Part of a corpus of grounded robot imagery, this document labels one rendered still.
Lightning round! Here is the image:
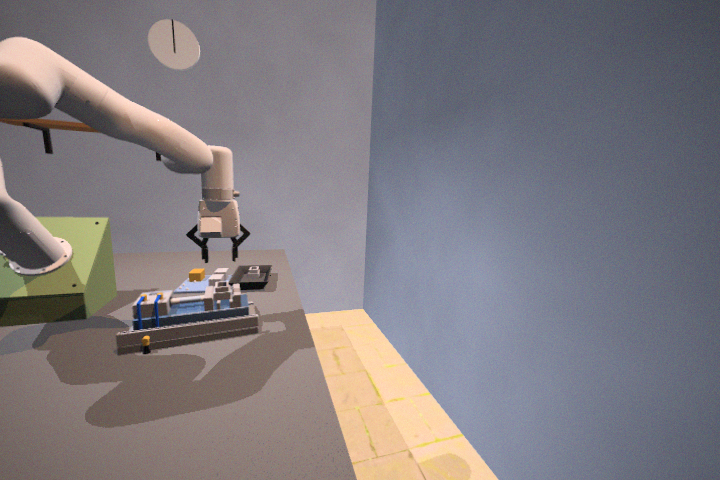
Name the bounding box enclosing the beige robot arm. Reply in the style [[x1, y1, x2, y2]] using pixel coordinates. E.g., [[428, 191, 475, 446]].
[[0, 37, 239, 276]]

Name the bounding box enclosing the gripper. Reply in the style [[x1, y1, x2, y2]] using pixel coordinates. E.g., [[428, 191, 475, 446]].
[[186, 198, 250, 263]]

